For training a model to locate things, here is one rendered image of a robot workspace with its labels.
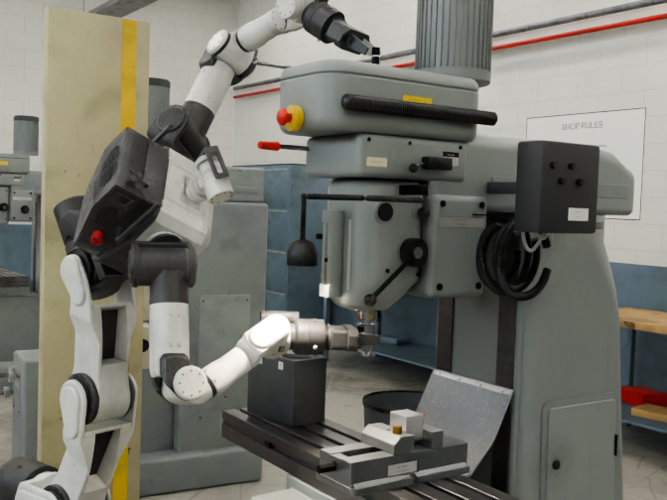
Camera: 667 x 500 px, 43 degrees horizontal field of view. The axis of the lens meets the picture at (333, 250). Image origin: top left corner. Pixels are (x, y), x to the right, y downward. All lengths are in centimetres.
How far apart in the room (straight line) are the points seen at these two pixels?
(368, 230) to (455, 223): 24
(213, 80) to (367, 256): 69
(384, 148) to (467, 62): 36
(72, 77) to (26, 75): 752
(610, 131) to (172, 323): 540
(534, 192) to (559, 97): 539
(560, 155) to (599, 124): 505
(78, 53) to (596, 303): 224
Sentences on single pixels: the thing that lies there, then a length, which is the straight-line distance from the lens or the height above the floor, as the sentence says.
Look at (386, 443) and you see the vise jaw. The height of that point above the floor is 103.
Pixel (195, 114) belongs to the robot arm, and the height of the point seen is 179.
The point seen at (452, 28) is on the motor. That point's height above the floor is 202.
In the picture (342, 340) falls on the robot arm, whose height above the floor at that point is 123.
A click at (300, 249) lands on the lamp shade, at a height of 146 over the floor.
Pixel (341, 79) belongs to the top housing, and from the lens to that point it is 192.
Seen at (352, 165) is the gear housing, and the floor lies 166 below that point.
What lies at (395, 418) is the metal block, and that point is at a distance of 202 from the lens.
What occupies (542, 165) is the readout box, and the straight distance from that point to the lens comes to 197.
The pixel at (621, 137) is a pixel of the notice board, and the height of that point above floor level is 216.
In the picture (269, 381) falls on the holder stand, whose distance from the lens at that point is 247.
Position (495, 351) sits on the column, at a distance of 232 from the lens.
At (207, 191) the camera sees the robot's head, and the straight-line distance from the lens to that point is 207.
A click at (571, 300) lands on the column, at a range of 235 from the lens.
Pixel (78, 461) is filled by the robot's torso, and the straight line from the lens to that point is 248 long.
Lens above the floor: 156
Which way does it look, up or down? 3 degrees down
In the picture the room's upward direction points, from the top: 2 degrees clockwise
